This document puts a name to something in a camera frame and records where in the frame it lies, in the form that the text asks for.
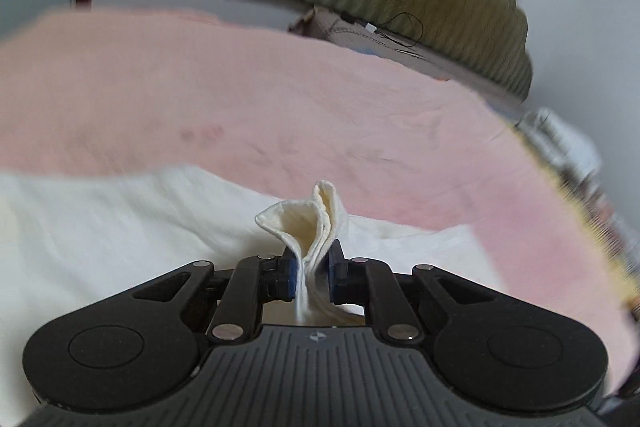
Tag pink blanket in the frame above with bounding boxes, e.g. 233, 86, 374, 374
0, 7, 640, 408

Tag black cable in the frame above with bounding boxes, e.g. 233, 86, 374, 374
375, 13, 425, 48

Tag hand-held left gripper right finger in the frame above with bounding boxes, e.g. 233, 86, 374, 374
327, 240, 482, 344

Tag white pants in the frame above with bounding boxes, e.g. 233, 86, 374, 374
0, 164, 507, 413

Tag beige pillow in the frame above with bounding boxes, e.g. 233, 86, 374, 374
287, 5, 521, 95

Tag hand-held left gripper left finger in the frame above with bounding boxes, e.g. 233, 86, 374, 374
132, 251, 306, 344

